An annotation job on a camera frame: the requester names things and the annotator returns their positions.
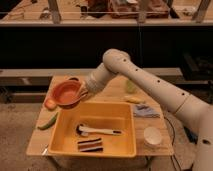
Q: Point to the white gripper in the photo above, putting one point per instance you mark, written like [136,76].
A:
[82,92]

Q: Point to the orange plastic bowl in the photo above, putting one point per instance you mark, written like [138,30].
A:
[66,94]

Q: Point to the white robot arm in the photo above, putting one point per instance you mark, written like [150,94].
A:
[195,114]

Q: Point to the yellow plastic tray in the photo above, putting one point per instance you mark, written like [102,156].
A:
[102,115]

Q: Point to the orange peach fruit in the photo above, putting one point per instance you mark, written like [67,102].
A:
[50,104]

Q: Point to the green plastic cup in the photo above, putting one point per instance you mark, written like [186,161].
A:
[130,87]

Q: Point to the yellow banana toy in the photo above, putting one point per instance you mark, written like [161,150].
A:
[133,99]

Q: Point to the striped brown sponge block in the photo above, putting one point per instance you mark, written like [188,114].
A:
[91,145]

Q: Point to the blue grey cloth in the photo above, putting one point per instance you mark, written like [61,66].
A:
[145,111]

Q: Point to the white bowl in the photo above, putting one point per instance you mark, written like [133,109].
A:
[152,136]

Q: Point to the wooden table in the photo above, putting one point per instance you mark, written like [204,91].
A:
[113,93]

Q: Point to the white handled black brush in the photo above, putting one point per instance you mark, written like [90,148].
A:
[85,131]

